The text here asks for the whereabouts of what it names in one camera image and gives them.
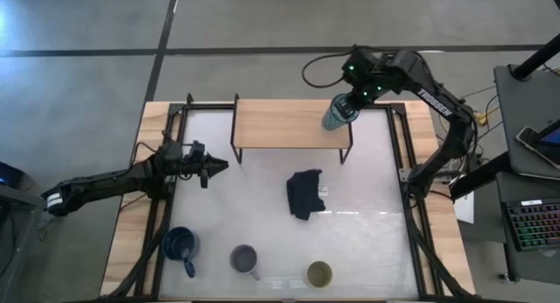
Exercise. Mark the beige cup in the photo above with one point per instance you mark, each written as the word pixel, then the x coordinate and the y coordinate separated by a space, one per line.
pixel 319 274

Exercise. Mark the dark blue mug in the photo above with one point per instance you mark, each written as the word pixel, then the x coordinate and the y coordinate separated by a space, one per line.
pixel 179 246

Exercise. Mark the smartphone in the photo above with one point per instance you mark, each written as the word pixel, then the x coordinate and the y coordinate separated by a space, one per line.
pixel 536 147

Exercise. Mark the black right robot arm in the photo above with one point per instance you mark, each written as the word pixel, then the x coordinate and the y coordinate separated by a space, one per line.
pixel 437 102

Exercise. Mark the grey cart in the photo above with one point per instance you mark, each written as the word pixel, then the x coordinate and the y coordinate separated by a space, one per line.
pixel 17 233

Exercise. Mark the black stand leg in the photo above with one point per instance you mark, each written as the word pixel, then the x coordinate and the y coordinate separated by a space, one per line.
pixel 479 177

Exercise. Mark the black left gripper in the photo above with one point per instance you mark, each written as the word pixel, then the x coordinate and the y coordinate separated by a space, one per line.
pixel 192 165

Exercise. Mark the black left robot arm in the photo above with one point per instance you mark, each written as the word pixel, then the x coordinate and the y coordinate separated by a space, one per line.
pixel 100 182

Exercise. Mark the pale grey mug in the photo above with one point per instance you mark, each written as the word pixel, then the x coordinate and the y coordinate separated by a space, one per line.
pixel 243 259

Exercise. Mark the black slanted pole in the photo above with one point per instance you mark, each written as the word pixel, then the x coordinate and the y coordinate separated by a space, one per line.
pixel 538 58

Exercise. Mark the dark navy cloth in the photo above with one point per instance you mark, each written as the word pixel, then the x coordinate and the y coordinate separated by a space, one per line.
pixel 304 193

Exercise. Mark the black metal table frame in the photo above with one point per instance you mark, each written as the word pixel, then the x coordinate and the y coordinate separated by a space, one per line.
pixel 404 136

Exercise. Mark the blue faceted plastic tumbler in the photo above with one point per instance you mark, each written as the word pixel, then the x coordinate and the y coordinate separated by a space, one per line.
pixel 333 117

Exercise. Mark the tablet with blue screen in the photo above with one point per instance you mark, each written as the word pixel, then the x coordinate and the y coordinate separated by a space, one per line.
pixel 552 136

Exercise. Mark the wooden shelf with black legs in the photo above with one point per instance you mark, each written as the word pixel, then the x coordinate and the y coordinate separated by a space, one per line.
pixel 289 123

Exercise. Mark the yellow power plug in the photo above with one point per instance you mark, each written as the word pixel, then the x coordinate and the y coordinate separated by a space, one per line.
pixel 481 117

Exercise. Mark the grey side desk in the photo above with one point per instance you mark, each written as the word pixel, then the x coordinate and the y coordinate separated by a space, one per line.
pixel 520 106

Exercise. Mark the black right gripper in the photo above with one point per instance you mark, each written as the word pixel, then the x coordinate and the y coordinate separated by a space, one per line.
pixel 365 73

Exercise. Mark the white paper sheet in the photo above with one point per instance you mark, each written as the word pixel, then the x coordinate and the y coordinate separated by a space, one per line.
pixel 464 209

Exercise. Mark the small white label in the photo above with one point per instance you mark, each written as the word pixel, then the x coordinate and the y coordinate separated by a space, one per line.
pixel 323 190

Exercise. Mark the backlit rainbow keyboard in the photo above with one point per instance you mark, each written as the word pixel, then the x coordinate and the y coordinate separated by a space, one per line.
pixel 536 226

